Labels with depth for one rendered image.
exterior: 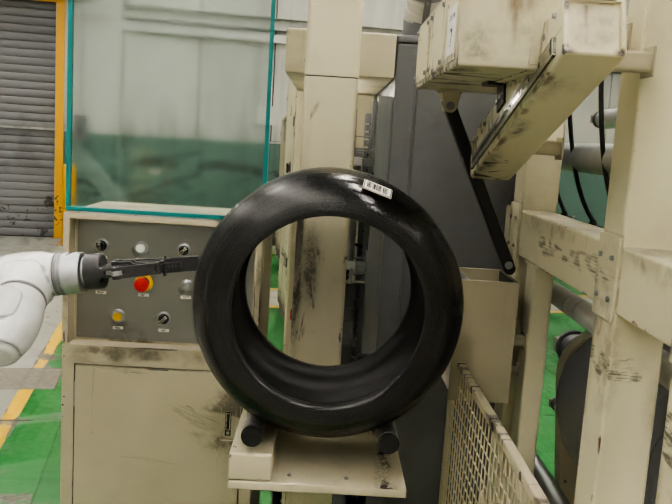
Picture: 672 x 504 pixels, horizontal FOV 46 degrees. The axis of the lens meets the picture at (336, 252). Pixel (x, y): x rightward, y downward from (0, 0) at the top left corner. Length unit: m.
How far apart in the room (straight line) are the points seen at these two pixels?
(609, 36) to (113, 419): 1.68
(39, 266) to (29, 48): 9.42
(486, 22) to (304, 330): 0.95
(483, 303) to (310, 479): 0.58
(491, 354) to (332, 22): 0.87
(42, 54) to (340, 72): 9.26
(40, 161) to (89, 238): 8.72
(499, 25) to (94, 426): 1.61
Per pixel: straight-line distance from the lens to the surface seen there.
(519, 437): 2.04
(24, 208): 11.10
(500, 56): 1.32
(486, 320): 1.92
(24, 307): 1.64
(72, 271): 1.70
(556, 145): 1.79
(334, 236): 1.92
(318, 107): 1.91
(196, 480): 2.39
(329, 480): 1.71
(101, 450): 2.41
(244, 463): 1.68
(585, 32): 1.26
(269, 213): 1.54
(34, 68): 11.04
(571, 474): 2.39
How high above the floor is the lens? 1.51
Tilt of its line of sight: 8 degrees down
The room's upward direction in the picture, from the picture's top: 4 degrees clockwise
